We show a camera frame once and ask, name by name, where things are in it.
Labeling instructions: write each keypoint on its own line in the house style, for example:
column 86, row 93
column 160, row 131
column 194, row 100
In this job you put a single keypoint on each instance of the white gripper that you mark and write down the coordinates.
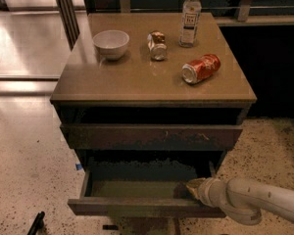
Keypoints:
column 205, row 189

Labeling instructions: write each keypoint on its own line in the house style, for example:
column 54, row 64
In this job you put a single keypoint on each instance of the drawer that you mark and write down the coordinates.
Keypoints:
column 133, row 189
column 143, row 137

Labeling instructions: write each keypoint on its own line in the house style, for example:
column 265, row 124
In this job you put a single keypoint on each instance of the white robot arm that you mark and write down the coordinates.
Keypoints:
column 243, row 199

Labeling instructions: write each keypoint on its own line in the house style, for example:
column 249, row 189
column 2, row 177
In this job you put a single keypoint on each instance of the top drawer front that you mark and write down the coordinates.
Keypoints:
column 143, row 137

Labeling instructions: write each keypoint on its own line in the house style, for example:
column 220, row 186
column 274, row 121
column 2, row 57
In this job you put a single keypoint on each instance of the brown drawer cabinet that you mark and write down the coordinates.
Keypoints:
column 138, row 90

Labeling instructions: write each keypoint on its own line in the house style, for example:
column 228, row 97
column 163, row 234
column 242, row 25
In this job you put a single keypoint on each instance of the black tape floor mark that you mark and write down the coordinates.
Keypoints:
column 110, row 227

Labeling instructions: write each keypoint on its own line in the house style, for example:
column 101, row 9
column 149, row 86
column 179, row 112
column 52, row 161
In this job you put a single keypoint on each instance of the red soda can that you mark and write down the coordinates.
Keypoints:
column 200, row 69

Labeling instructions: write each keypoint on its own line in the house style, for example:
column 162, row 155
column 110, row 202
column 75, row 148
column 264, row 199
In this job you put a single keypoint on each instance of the blue tape piece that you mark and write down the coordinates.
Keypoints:
column 78, row 167

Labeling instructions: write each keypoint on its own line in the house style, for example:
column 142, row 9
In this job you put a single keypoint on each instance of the clear plastic water bottle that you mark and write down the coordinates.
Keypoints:
column 190, row 17

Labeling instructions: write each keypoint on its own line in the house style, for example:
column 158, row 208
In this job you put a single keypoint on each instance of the black object on floor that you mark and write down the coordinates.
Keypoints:
column 37, row 224

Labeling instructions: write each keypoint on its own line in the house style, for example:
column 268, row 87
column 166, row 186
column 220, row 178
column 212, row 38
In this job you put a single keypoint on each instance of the white ceramic bowl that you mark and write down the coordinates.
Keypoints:
column 111, row 44

